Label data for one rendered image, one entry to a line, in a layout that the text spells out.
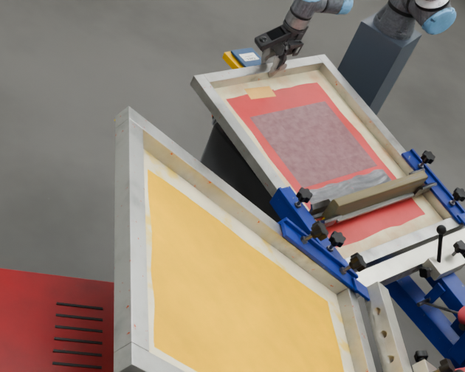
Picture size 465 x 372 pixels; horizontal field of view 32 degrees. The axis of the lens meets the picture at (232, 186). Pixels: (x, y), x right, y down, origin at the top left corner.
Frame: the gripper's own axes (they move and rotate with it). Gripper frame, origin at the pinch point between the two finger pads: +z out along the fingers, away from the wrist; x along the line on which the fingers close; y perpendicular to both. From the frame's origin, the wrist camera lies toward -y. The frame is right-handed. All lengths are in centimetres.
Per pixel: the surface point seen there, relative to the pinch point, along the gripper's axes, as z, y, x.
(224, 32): 122, 131, 138
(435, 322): 7, -2, -99
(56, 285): -8, -107, -57
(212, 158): 22.3, -22.4, -14.6
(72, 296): -8, -105, -61
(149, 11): 125, 93, 165
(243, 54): 13.0, 10.8, 19.9
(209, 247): -39, -90, -75
